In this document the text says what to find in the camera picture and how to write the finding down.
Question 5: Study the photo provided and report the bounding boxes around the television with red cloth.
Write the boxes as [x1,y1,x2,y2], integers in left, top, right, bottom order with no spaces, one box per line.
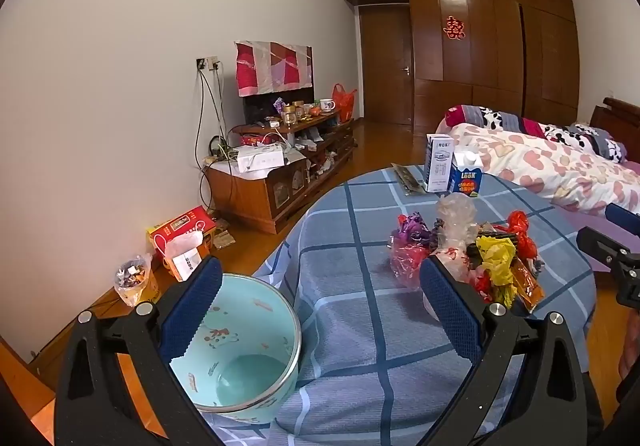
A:
[234,40,315,100]

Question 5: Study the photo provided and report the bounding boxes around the blue gable-top carton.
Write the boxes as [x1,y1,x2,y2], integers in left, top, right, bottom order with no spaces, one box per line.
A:
[447,146,484,197]

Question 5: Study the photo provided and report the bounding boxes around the clear bag of scraps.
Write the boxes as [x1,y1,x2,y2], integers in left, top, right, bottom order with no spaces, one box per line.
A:
[113,253,153,292]

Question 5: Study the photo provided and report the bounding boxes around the wooden wardrobe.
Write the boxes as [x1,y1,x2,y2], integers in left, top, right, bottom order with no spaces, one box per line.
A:
[338,0,579,138]

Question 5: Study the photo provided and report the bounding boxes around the wooden door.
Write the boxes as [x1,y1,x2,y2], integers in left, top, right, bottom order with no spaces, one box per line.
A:
[357,3,415,128]

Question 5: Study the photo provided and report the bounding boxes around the yellow wrapper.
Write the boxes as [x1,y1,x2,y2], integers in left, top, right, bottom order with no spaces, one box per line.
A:
[475,236,517,310]

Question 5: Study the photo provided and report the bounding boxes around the red paper decoration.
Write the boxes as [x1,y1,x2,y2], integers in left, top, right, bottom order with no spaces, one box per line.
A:
[442,15,467,41]

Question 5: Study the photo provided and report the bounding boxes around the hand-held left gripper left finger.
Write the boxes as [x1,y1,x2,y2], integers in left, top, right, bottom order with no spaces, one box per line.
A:
[54,256,226,446]

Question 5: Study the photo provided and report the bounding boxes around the small red wrapper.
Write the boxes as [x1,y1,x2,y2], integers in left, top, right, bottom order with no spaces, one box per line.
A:
[472,270,494,303]

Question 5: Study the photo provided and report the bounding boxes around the purple foil wrapper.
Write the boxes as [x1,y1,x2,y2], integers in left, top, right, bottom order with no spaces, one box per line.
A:
[398,212,437,250]

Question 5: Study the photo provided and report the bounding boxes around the dark hanging cable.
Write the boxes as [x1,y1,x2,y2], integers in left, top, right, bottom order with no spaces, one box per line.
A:
[215,68,227,144]
[196,70,214,173]

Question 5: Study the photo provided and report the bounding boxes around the tangled cable bundle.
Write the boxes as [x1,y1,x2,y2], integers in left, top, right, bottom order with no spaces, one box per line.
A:
[206,135,237,164]

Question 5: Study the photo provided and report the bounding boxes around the wooden television cabinet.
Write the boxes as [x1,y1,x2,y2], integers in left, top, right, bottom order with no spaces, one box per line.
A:
[205,106,359,235]

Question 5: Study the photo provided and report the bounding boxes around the light blue cartoon bin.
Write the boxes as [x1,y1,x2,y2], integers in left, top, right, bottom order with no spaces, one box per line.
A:
[165,272,303,424]

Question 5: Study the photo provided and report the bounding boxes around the wooden side cabinet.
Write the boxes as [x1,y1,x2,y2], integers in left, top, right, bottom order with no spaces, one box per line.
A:
[0,333,57,433]

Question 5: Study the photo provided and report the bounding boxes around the assorted shelf clutter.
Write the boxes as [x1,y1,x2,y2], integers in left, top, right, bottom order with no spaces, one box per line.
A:
[292,126,347,178]

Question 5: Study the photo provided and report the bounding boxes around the crumpled clear plastic bag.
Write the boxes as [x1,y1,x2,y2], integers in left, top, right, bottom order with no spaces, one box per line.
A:
[434,192,479,252]

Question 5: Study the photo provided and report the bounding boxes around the yellow printed bucket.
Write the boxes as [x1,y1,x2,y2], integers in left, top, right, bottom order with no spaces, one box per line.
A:
[119,275,161,310]

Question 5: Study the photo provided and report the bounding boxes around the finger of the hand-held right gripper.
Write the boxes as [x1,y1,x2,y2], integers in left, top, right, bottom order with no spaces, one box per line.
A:
[605,202,640,230]
[576,225,640,273]

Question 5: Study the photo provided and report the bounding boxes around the flat dark foil packet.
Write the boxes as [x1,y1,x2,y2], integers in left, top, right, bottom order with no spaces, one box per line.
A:
[391,162,426,196]

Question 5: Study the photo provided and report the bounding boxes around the red gift box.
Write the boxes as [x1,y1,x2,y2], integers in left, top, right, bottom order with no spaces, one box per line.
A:
[146,205,217,272]

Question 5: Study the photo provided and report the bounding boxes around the white and blue milk carton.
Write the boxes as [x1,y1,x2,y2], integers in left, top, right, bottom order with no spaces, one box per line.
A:
[425,133,454,193]

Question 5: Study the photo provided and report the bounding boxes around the wooden headboard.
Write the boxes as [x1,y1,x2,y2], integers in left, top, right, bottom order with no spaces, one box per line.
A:
[589,97,640,148]

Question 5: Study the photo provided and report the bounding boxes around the small brown packets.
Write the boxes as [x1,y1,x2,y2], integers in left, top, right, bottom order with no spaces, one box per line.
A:
[212,218,236,250]

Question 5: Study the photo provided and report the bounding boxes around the red printed clear bag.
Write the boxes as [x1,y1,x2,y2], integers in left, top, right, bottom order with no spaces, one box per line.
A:
[389,233,436,291]

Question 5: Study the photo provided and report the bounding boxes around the orange wrapper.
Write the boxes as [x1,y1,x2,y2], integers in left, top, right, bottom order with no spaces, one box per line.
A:
[512,256,547,313]

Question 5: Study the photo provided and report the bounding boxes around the white cardboard box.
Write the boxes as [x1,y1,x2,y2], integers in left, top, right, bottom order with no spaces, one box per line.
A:
[237,143,287,175]

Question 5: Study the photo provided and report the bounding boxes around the black spiky bundle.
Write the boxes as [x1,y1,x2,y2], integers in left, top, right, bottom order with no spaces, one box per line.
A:
[467,222,518,272]

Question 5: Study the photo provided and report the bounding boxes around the purple bed sheet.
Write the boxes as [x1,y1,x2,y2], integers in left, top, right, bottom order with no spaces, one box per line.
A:
[549,205,640,249]

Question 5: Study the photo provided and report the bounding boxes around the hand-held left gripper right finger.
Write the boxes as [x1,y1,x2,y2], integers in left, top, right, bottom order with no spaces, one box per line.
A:
[419,255,606,446]

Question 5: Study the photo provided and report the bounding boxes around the black television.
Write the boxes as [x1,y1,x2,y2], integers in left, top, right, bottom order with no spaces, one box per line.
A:
[242,86,316,127]

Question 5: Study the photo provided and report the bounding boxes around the red plastic bag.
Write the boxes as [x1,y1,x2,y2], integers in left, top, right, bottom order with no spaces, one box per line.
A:
[332,83,359,123]

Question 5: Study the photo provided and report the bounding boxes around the person's right hand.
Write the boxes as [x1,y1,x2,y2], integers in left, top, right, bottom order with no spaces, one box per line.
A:
[619,311,640,380]

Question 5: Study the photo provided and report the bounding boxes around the blue plaid tablecloth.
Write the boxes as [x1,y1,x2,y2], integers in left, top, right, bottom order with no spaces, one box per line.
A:
[207,165,598,446]

